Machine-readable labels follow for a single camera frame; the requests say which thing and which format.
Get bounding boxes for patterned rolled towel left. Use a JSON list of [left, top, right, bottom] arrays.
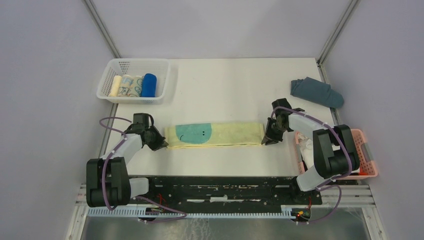
[[117, 75, 134, 97]]

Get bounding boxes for pink plastic basket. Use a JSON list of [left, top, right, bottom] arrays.
[[293, 129, 378, 180]]

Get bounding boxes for patterned rolled towel right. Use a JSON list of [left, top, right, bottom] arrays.
[[128, 76, 143, 98]]

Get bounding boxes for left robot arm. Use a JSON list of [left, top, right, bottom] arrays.
[[86, 113, 168, 211]]

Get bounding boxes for green yellow towel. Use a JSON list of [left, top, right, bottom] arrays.
[[164, 122, 265, 149]]

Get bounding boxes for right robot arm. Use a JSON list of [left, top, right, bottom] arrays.
[[261, 98, 360, 204]]

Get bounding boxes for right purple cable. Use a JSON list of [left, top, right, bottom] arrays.
[[270, 106, 354, 225]]

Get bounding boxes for white cloth in pink basket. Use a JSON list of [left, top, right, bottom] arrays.
[[297, 132, 314, 169]]

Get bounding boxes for orange item in basket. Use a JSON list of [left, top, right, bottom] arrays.
[[352, 169, 368, 176]]

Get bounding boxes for white cable duct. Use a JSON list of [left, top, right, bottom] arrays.
[[87, 204, 297, 221]]

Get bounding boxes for patterned rolled towel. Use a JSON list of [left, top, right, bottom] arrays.
[[117, 75, 134, 97], [128, 76, 143, 98]]

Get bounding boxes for purple cable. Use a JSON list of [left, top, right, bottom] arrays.
[[99, 116, 188, 223], [270, 106, 354, 225]]

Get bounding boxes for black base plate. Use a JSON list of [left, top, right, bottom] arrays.
[[127, 176, 323, 214]]

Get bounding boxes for grey blue towel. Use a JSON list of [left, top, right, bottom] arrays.
[[290, 77, 344, 109]]

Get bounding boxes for white plastic basket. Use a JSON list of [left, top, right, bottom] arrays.
[[96, 58, 171, 105]]

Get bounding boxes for aluminium frame rails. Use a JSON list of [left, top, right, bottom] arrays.
[[64, 183, 388, 240]]

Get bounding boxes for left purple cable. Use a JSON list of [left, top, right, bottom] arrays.
[[99, 116, 188, 223]]

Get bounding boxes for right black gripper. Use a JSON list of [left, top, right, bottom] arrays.
[[261, 117, 288, 145]]

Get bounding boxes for cream rolled towel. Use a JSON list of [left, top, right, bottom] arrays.
[[108, 75, 122, 97]]

